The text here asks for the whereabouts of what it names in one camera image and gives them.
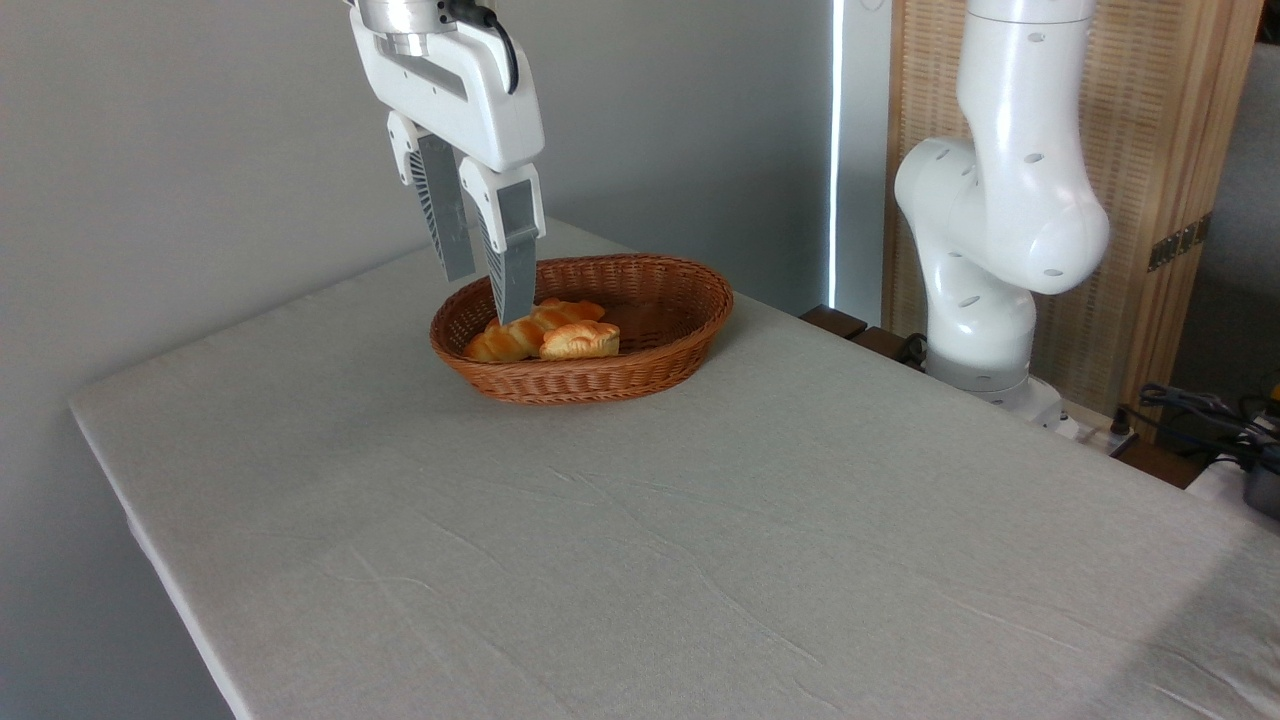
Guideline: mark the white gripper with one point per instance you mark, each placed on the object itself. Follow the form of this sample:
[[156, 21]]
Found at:
[[480, 110]]

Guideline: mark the orange muffin bread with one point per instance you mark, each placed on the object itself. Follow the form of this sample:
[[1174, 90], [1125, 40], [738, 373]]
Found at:
[[582, 342]]

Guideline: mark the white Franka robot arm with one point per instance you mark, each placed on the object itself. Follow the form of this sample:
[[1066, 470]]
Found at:
[[1020, 200]]

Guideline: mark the long twisted orange bread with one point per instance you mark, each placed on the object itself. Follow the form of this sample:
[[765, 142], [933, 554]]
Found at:
[[515, 335]]

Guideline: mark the brown oval wicker basket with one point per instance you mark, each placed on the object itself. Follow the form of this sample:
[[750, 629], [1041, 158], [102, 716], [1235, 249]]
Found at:
[[650, 365]]

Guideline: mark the dark brown wooden block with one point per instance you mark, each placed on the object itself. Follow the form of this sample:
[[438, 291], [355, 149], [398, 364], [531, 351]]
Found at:
[[880, 343], [834, 320]]

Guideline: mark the light grey tablecloth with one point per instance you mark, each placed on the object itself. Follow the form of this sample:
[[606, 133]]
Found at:
[[800, 520]]

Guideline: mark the white power strip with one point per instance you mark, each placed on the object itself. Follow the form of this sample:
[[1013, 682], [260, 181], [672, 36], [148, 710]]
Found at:
[[1095, 433]]

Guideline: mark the metal screen hinge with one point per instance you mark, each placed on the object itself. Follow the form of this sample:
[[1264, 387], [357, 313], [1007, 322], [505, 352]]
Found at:
[[1180, 242]]

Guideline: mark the white window frame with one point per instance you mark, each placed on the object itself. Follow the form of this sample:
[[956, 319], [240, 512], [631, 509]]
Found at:
[[862, 150]]

